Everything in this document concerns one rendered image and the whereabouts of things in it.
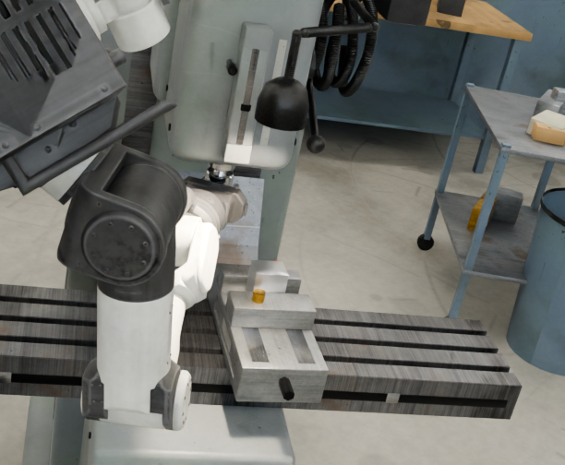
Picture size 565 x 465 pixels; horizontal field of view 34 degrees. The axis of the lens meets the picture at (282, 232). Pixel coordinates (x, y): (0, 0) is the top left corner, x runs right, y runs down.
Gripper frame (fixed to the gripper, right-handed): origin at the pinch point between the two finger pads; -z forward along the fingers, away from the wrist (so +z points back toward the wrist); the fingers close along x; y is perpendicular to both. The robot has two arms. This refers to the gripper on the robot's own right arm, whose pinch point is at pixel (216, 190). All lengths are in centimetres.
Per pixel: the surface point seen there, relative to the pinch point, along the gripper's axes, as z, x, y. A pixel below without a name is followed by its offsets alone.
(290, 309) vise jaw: 2.0, -16.9, 17.5
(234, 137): 12.4, -3.6, -14.7
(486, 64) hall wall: -476, -68, 71
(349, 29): 13.6, -17.3, -34.8
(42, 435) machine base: -47, 45, 103
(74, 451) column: -29, 29, 89
